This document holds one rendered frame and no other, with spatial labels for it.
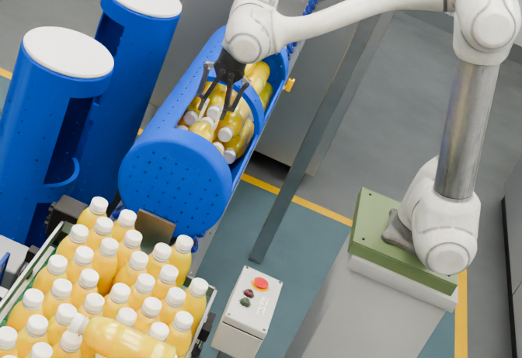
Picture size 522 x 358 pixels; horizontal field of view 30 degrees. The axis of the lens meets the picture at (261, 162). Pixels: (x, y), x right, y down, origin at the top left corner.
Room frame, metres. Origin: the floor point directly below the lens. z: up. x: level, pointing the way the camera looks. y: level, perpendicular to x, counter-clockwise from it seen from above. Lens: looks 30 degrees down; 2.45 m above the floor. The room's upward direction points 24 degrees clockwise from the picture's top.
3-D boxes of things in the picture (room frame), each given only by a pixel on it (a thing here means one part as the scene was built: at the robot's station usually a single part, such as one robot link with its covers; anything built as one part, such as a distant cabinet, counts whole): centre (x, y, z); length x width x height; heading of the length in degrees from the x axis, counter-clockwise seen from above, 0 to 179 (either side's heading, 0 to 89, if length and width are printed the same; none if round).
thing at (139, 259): (1.72, 0.16, 1.10); 0.04 x 0.04 x 0.02
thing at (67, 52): (2.59, 0.67, 1.03); 0.28 x 0.28 x 0.01
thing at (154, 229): (1.97, 0.18, 0.99); 0.10 x 0.02 x 0.12; 90
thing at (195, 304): (1.72, 0.01, 1.00); 0.07 x 0.07 x 0.19
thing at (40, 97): (2.59, 0.67, 0.59); 0.28 x 0.28 x 0.88
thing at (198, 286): (1.72, 0.01, 1.10); 0.04 x 0.04 x 0.02
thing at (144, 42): (3.19, 0.62, 0.59); 0.28 x 0.28 x 0.88
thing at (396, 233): (2.42, -0.49, 1.07); 0.22 x 0.18 x 0.06; 176
